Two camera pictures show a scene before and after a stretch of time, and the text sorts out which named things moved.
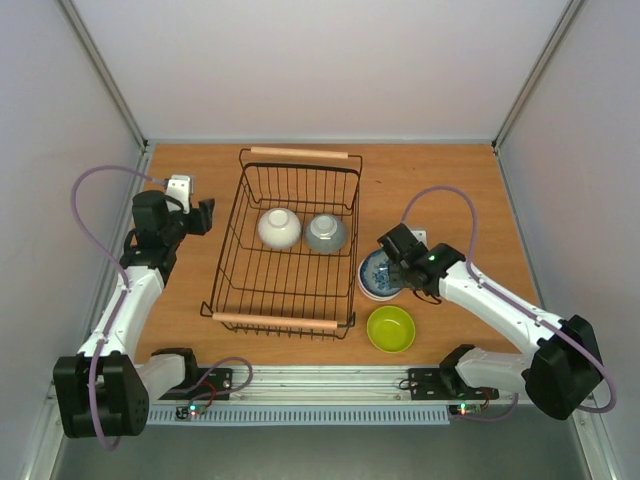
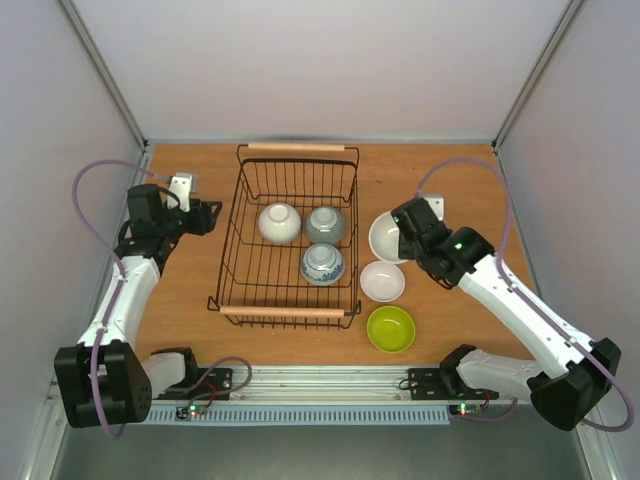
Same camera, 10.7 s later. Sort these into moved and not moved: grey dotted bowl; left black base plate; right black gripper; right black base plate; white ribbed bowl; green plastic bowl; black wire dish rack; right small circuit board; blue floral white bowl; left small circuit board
Moved: white ribbed bowl; right black gripper; grey dotted bowl; blue floral white bowl
Not moved: right small circuit board; green plastic bowl; left black base plate; black wire dish rack; left small circuit board; right black base plate
